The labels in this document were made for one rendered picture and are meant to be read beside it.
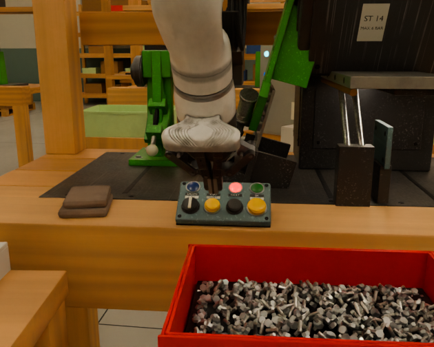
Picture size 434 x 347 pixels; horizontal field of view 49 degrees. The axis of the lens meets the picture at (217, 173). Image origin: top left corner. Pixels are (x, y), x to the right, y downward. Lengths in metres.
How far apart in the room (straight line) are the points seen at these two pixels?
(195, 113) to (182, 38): 0.10
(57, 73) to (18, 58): 11.24
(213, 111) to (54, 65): 0.90
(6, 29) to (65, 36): 11.39
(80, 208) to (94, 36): 0.75
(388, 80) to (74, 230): 0.54
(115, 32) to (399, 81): 0.90
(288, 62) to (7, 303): 0.62
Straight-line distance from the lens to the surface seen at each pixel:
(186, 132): 0.54
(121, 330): 2.19
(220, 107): 0.56
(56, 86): 1.41
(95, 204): 0.81
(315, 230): 0.75
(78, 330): 1.65
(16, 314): 0.66
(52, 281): 0.73
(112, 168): 1.14
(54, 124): 1.43
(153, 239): 0.76
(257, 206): 0.74
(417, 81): 0.78
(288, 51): 0.93
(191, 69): 0.52
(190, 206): 0.74
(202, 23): 0.47
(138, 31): 1.42
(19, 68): 12.65
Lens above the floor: 1.17
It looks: 14 degrees down
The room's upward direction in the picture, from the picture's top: straight up
